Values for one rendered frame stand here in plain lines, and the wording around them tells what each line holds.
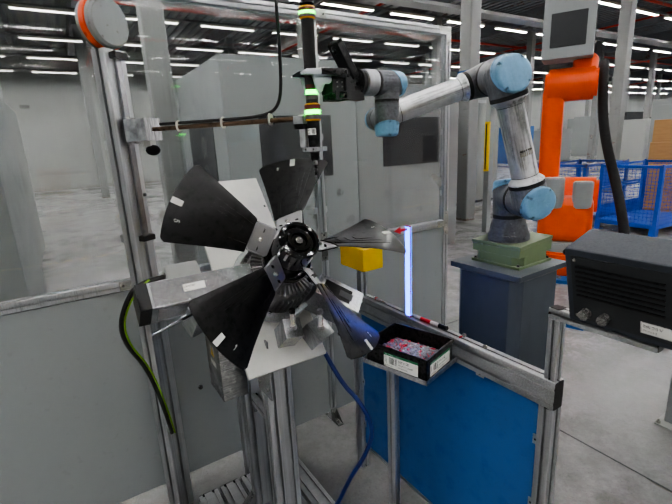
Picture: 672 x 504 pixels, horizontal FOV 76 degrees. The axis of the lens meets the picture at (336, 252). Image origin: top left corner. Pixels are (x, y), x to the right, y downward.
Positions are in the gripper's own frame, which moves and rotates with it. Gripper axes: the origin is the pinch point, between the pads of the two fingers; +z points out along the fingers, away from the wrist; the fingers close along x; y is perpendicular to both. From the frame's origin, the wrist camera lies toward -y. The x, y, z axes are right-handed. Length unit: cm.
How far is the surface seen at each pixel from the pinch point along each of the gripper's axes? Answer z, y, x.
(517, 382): -37, 85, -45
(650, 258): -33, 43, -73
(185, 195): 31.3, 30.4, 11.3
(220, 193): 22.9, 30.5, 7.9
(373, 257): -39, 63, 21
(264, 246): 13.6, 46.1, 3.0
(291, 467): 9, 126, 8
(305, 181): -5.2, 29.9, 10.6
